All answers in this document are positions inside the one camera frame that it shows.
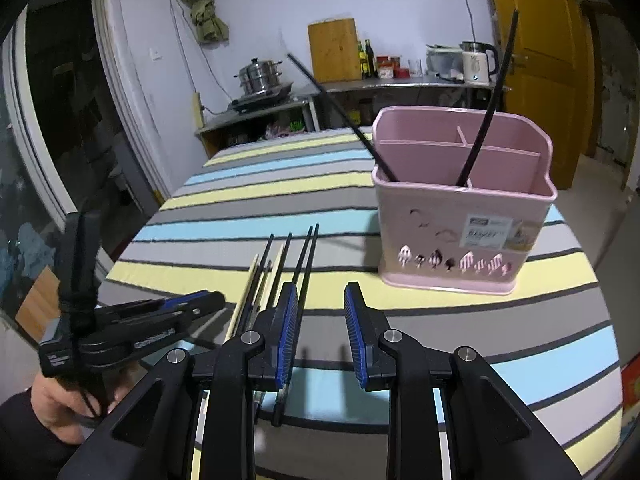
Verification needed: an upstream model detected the red lidded jar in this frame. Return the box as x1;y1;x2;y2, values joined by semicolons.
376;56;398;79

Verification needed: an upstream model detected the yellow wooden door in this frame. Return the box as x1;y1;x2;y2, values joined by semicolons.
491;0;593;190

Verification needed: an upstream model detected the wooden cutting board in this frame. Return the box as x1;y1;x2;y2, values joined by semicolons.
307;18;361;82

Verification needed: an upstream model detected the low steel side shelf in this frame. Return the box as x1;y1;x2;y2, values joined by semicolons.
194;96;320;157

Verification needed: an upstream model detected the dark oil bottle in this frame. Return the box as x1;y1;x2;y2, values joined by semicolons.
364;39;378;78

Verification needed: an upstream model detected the white electric kettle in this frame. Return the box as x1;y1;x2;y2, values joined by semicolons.
460;41;499;84

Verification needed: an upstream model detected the stainless steel steamer pot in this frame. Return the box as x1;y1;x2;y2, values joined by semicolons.
235;58;281;96

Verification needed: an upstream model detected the clear plastic container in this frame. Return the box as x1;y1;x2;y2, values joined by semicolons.
426;44;464;81

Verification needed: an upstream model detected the pink plastic utensil basket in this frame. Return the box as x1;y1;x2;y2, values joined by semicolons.
371;106;558;295

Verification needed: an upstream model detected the green hanging cloth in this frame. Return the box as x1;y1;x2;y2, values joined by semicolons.
181;0;229;44

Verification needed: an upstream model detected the black induction cooker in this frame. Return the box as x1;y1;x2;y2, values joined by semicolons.
229;82;293;113

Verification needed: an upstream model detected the person's left hand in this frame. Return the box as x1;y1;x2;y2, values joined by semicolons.
30;363;145;445

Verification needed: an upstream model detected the striped tablecloth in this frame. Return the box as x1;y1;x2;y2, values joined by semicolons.
99;130;622;479

